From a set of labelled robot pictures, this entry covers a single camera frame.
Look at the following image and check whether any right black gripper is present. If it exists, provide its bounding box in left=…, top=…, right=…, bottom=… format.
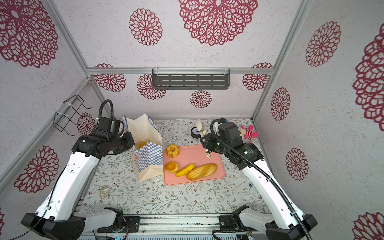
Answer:
left=200, top=133, right=231, bottom=158

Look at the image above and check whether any yellow ring donut bread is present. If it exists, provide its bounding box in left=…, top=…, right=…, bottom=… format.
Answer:
left=139, top=142, right=148, bottom=150

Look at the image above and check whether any long baguette bread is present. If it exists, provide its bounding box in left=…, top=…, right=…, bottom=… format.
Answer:
left=186, top=164, right=218, bottom=181

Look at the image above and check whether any small bundt cake bread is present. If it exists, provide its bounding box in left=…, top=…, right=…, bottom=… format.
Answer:
left=166, top=145, right=180, bottom=159

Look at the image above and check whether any yellow twisted bread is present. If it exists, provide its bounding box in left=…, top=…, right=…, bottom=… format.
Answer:
left=176, top=164, right=195, bottom=177

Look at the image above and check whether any blue checkered paper bag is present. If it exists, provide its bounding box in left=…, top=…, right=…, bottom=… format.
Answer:
left=122, top=114, right=164, bottom=182

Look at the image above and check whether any round yellow tart bread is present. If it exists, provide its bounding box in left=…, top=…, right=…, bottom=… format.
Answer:
left=165, top=161, right=179, bottom=173

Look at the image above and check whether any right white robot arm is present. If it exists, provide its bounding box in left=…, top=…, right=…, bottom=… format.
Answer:
left=192, top=118, right=318, bottom=240

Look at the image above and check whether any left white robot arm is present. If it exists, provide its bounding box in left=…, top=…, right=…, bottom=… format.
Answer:
left=21, top=117, right=135, bottom=240

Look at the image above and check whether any black alarm clock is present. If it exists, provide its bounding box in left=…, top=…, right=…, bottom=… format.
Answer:
left=191, top=127, right=201, bottom=139

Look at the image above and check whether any pink plastic tray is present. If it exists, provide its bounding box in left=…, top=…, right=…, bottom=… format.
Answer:
left=163, top=145, right=226, bottom=186

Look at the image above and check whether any pink white plush toy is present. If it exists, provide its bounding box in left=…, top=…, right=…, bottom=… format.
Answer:
left=238, top=126, right=259, bottom=141

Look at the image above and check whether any beige rubber band loop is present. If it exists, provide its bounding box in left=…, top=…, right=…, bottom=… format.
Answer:
left=99, top=186, right=110, bottom=200

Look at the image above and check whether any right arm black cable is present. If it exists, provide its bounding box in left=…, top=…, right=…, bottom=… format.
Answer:
left=209, top=118, right=313, bottom=240

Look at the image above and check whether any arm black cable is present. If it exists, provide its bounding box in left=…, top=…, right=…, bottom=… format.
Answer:
left=209, top=118, right=313, bottom=240
left=8, top=99, right=125, bottom=240

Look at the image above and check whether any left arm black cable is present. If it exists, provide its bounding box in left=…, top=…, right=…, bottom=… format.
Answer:
left=8, top=99, right=125, bottom=240

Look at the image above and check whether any black wire wall rack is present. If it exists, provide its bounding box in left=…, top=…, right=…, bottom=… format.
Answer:
left=53, top=94, right=91, bottom=137

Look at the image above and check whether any grey wall shelf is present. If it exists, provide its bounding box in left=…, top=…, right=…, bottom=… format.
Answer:
left=152, top=69, right=231, bottom=90

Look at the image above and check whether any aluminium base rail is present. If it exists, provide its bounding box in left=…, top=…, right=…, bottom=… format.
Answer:
left=80, top=214, right=267, bottom=240

